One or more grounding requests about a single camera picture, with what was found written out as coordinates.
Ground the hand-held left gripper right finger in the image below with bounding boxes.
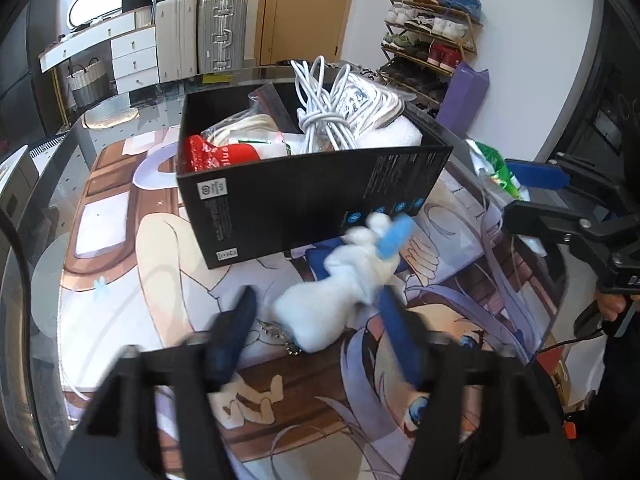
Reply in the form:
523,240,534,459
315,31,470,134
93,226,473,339
377,285,583,480

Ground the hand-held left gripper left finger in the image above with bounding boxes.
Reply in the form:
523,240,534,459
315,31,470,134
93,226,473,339
57,285,258,480

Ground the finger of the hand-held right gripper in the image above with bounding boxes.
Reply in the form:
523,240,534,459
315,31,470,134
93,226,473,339
505,159,618,196
504,200,613,248

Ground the green snack packet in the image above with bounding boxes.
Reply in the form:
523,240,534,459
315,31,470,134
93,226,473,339
465,140,531,201

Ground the white plush toy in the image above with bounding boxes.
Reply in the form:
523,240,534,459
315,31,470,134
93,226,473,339
272,212,416,353

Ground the white foam piece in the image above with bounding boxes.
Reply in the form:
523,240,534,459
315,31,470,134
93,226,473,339
360,115,423,150

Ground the black cardboard box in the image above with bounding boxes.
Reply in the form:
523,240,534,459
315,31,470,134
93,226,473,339
176,77,453,271

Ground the light grey cable bundle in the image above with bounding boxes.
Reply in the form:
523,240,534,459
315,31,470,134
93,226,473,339
290,57,368,153

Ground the person's right hand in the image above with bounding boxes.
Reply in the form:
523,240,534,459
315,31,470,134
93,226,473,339
595,290,636,323

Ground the purple bag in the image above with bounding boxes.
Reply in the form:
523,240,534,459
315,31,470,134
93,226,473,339
436,60,490,138

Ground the printed desk mat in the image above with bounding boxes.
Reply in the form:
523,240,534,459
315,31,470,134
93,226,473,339
57,125,571,480

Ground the shoe rack with shoes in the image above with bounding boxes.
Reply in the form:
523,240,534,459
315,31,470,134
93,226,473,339
375,0,485,111

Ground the red packet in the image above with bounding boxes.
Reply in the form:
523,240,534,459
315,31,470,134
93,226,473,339
180,135,261,173

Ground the clear zip bag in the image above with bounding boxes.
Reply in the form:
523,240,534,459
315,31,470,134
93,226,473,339
247,82,306,136

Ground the wooden door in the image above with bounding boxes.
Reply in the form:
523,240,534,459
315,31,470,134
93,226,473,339
257,0,361,68

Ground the woven laundry basket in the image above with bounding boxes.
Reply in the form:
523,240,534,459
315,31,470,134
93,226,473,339
66,57,111,108

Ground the white dressing table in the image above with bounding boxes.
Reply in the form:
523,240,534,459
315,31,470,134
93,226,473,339
39,10,158,93

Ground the silver suitcase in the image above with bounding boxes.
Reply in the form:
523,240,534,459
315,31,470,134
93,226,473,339
196,0,249,75

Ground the white suitcase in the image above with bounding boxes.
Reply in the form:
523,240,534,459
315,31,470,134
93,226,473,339
154,0,199,78

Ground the black fridge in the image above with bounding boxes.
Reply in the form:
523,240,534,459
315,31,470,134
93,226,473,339
0,10,46,141

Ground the oval mirror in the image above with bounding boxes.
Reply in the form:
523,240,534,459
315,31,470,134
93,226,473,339
67,0,131,31

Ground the bagged grey cable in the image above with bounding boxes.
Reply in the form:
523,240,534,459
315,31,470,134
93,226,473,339
345,72,416,131

